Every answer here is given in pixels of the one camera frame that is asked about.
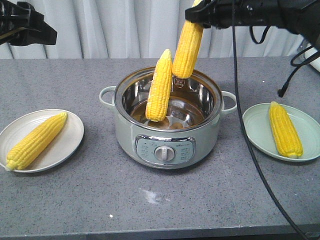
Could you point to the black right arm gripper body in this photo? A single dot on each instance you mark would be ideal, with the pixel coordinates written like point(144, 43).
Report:
point(242, 13)

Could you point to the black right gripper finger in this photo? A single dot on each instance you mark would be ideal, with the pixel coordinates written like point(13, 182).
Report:
point(202, 12)

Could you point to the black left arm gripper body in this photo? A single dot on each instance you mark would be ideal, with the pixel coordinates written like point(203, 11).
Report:
point(22, 25)

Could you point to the yellow corn cob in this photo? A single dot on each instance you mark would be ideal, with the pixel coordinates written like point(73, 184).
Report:
point(159, 92)
point(285, 135)
point(32, 145)
point(187, 51)

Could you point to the white pleated curtain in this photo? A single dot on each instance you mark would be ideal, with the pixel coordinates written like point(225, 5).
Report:
point(120, 29)

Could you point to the light green round plate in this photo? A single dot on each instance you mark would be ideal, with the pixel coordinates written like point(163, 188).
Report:
point(258, 129)

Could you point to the beige round plate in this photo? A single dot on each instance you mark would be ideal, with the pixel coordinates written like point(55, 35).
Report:
point(61, 148)

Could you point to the pale green electric cooking pot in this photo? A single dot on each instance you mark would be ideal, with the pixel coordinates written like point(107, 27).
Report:
point(188, 133)

